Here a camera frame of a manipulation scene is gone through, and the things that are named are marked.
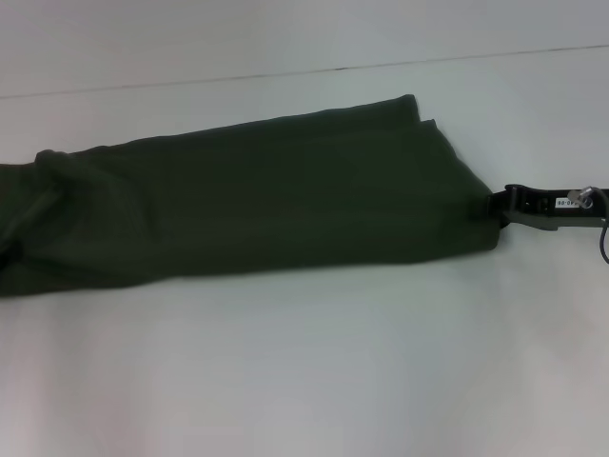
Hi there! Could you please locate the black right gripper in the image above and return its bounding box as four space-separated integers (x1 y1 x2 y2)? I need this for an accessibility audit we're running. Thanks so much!
483 183 609 234

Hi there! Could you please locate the dark green FREE t-shirt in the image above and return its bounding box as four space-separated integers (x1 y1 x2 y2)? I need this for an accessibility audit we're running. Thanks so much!
0 93 511 300

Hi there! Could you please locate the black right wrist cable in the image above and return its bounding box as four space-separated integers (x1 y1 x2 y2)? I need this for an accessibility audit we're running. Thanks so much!
568 185 609 266

